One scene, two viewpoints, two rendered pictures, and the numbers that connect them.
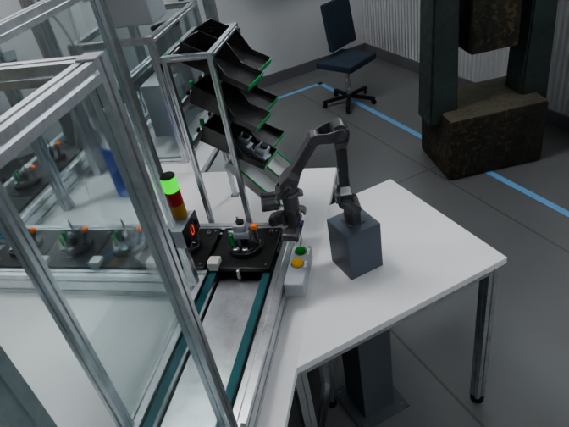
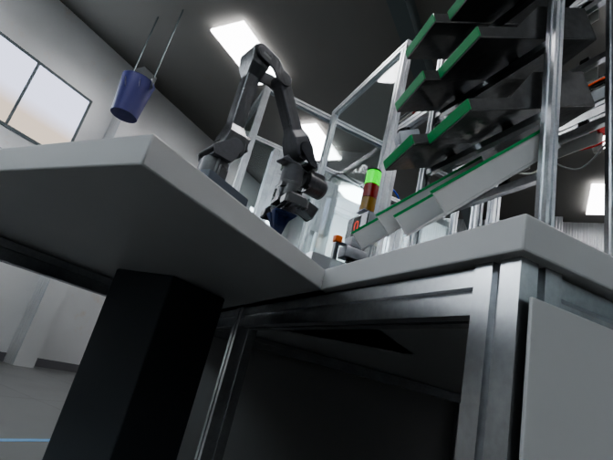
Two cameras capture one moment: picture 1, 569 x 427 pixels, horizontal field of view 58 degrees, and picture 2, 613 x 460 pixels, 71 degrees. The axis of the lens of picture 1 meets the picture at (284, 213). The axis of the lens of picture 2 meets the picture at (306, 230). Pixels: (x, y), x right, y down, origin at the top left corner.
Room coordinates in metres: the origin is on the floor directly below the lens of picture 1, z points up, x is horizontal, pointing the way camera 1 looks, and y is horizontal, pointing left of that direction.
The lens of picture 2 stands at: (2.34, -0.60, 0.71)
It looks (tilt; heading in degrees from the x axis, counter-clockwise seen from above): 19 degrees up; 142
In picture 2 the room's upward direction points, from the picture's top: 14 degrees clockwise
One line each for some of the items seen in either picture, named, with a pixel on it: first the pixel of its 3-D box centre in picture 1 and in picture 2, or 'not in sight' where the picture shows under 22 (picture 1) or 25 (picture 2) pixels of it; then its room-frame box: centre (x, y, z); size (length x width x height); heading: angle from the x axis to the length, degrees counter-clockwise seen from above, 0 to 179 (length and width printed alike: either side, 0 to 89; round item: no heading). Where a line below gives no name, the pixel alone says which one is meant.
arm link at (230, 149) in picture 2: (350, 201); (219, 151); (1.48, -0.23, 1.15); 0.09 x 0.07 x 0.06; 178
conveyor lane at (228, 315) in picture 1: (221, 315); not in sight; (1.29, 0.28, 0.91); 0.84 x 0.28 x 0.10; 163
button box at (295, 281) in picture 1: (298, 269); not in sight; (1.43, -0.01, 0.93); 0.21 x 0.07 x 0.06; 163
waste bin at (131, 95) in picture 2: not in sight; (133, 97); (-3.34, 0.40, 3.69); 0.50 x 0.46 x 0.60; 38
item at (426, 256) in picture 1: (350, 258); (192, 279); (1.53, -0.22, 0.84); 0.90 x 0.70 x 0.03; 111
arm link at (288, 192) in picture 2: (292, 215); (285, 198); (1.49, -0.03, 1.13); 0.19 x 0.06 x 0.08; 163
